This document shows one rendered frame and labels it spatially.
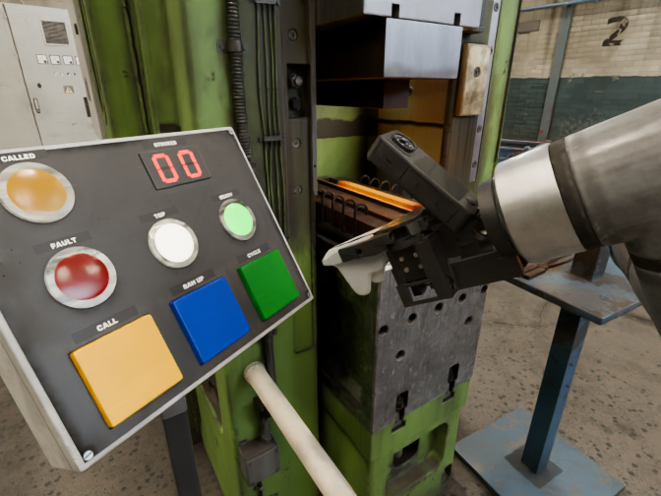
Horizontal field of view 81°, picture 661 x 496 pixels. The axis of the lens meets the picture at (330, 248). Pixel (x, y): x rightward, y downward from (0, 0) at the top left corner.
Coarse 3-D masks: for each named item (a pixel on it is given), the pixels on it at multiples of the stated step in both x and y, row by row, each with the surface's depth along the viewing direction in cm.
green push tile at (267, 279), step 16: (272, 256) 53; (240, 272) 49; (256, 272) 50; (272, 272) 52; (288, 272) 55; (256, 288) 49; (272, 288) 51; (288, 288) 54; (256, 304) 49; (272, 304) 51
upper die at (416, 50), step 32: (320, 32) 84; (352, 32) 75; (384, 32) 68; (416, 32) 71; (448, 32) 75; (320, 64) 86; (352, 64) 77; (384, 64) 70; (416, 64) 73; (448, 64) 78
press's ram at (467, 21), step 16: (320, 0) 73; (336, 0) 69; (352, 0) 66; (368, 0) 64; (384, 0) 65; (400, 0) 67; (416, 0) 69; (432, 0) 71; (448, 0) 73; (464, 0) 75; (480, 0) 77; (320, 16) 74; (336, 16) 70; (352, 16) 67; (368, 16) 66; (384, 16) 67; (400, 16) 68; (416, 16) 70; (432, 16) 72; (448, 16) 74; (464, 16) 76
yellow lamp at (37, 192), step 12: (12, 180) 34; (24, 180) 34; (36, 180) 35; (48, 180) 36; (12, 192) 33; (24, 192) 34; (36, 192) 35; (48, 192) 35; (60, 192) 36; (24, 204) 34; (36, 204) 34; (48, 204) 35; (60, 204) 36
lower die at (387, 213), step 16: (320, 192) 106; (336, 192) 105; (352, 192) 103; (384, 192) 105; (320, 208) 99; (336, 208) 95; (352, 208) 95; (368, 208) 91; (384, 208) 91; (400, 208) 88; (336, 224) 94; (352, 224) 88; (368, 224) 83; (384, 224) 83
